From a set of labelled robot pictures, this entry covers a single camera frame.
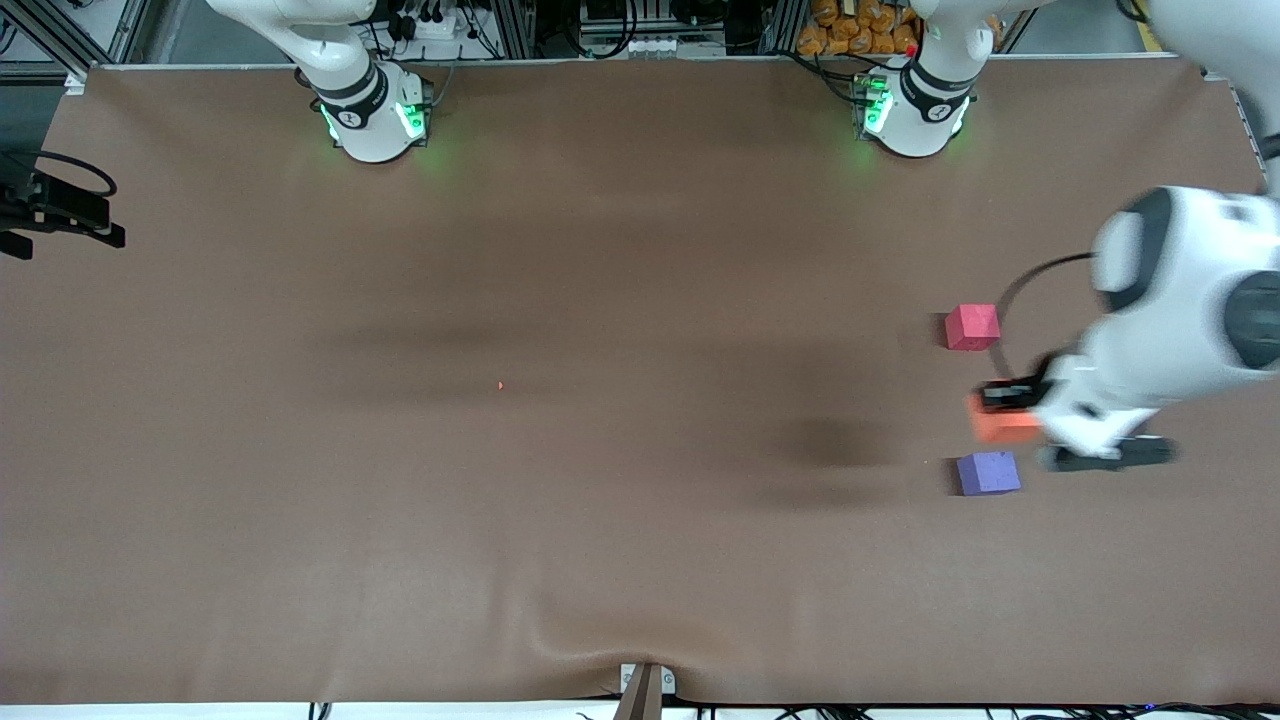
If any orange foam cube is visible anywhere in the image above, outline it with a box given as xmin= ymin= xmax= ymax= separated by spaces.
xmin=968 ymin=393 xmax=1043 ymax=445

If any purple foam cube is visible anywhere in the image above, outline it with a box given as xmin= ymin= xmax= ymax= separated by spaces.
xmin=956 ymin=451 xmax=1023 ymax=497

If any red foam cube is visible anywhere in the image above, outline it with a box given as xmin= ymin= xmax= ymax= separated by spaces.
xmin=944 ymin=304 xmax=1001 ymax=352

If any heap of orange packets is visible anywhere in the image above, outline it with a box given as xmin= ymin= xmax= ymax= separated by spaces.
xmin=798 ymin=0 xmax=923 ymax=58

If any brown table cloth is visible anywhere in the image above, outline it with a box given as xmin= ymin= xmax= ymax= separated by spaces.
xmin=0 ymin=55 xmax=1280 ymax=706

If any white power strip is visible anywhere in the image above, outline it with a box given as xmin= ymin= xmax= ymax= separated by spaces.
xmin=395 ymin=10 xmax=471 ymax=43

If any grey metal table clamp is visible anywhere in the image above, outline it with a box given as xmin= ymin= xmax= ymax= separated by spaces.
xmin=618 ymin=662 xmax=677 ymax=720

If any white connector strip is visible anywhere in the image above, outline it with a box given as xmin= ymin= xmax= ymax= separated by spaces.
xmin=583 ymin=34 xmax=683 ymax=58

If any black floor cable bundle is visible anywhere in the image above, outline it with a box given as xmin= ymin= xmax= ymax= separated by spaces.
xmin=690 ymin=702 xmax=1280 ymax=720

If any aluminium frame rail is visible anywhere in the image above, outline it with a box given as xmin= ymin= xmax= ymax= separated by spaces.
xmin=1198 ymin=60 xmax=1263 ymax=163

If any aluminium frame post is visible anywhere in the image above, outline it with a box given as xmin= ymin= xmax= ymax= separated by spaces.
xmin=497 ymin=0 xmax=537 ymax=60
xmin=770 ymin=0 xmax=807 ymax=57

